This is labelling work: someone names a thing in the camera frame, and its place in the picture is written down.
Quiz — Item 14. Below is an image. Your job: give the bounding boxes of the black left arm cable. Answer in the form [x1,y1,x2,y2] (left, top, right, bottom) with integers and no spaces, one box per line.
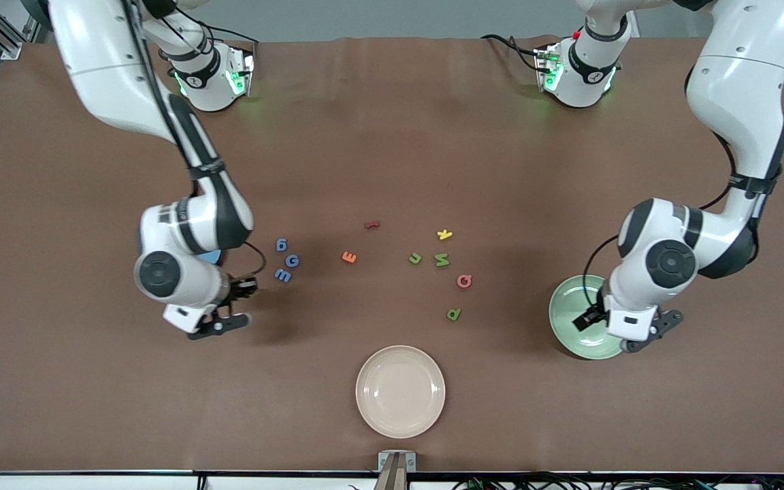
[583,133,738,310]

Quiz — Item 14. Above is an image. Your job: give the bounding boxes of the brown table cover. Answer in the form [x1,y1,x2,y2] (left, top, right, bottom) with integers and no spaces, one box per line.
[0,34,784,474]

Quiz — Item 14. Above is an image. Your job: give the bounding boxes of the white table edge rail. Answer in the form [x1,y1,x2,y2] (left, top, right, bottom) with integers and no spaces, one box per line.
[0,472,784,490]

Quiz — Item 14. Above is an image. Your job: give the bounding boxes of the left base connector box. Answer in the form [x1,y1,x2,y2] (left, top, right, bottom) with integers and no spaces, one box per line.
[535,44,563,93]

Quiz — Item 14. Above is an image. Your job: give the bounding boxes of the right base connector box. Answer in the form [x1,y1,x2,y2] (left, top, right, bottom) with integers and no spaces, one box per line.
[225,44,255,96]

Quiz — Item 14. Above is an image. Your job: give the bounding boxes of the black base cable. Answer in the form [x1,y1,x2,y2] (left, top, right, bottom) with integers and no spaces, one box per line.
[480,34,542,72]
[181,7,260,56]

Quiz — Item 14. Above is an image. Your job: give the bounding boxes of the beige plate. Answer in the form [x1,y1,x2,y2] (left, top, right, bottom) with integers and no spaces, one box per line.
[355,345,446,439]

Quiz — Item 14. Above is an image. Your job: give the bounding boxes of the black left base cable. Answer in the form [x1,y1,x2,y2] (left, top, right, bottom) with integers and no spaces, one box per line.
[480,34,542,72]

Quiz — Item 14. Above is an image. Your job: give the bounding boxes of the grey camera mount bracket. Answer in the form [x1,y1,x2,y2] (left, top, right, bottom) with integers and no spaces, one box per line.
[378,451,417,490]

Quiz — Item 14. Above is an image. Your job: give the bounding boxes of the tangled black cables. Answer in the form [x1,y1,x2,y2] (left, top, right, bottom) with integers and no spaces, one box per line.
[453,470,784,490]

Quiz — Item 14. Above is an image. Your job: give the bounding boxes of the base connector box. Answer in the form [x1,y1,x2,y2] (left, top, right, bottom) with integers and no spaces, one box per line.
[535,44,563,93]
[225,44,255,96]

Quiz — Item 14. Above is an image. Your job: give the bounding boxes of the green plate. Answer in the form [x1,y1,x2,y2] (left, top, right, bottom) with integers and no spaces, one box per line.
[548,274,627,361]

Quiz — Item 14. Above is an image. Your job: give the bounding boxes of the black right base cable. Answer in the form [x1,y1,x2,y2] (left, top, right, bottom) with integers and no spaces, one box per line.
[181,7,260,56]

